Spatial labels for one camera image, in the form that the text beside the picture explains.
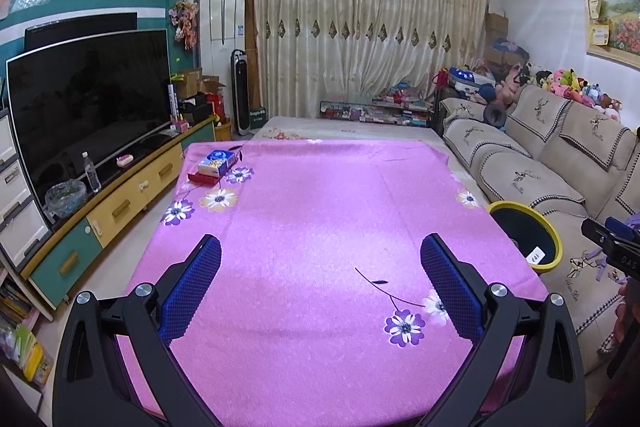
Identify low glass shelf with books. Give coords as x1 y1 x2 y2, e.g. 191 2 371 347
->
319 99 436 128

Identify flat red box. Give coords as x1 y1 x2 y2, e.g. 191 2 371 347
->
187 167 226 185

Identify white standing air conditioner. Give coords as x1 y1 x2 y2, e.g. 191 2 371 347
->
199 0 247 130

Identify glass ashtray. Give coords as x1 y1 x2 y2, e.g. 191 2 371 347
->
45 179 87 220

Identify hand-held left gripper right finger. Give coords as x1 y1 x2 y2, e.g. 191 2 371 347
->
417 234 586 427

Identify stack of cardboard boxes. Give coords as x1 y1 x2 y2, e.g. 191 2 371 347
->
482 12 511 62

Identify open cardboard boxes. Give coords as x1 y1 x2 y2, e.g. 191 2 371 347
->
172 68 226 100

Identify floral bed sheet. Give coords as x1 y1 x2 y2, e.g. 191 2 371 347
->
250 116 443 145

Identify blue tissue box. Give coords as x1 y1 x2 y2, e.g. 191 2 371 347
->
196 148 238 175

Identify person's right forearm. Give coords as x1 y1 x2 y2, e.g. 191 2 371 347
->
611 281 640 375

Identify clear water bottle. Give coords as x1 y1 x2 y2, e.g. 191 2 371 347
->
81 152 102 194

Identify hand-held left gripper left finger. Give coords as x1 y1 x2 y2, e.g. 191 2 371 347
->
52 234 223 427

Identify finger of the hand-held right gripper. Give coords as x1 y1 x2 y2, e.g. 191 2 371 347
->
581 218 618 254

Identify curved black television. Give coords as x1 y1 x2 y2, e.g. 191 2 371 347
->
6 28 171 218

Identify beige sofa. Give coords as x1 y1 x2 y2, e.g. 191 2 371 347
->
437 84 640 375

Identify cream embroidered curtain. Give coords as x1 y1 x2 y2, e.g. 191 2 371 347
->
245 0 493 120

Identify pink floral tablecloth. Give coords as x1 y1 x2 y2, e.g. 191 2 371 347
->
117 139 551 423

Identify pile of books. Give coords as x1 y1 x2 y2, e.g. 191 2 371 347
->
0 267 53 385

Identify black tower fan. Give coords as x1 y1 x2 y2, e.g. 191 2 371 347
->
230 49 251 136

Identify yellow green tv cabinet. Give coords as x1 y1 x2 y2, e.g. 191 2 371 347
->
20 114 218 313

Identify white drawer cabinet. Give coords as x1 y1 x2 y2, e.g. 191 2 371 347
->
0 107 51 270

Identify black box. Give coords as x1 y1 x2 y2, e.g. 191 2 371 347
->
180 94 213 122

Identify pile of plush toys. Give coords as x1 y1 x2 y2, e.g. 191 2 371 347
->
440 62 623 122

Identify yellow rimmed black trash bin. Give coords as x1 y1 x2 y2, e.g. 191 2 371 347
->
487 201 563 275

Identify hanging artificial flowers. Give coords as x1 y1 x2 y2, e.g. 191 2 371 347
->
169 0 200 50

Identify framed wall picture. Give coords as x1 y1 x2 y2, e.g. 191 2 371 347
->
580 0 640 70

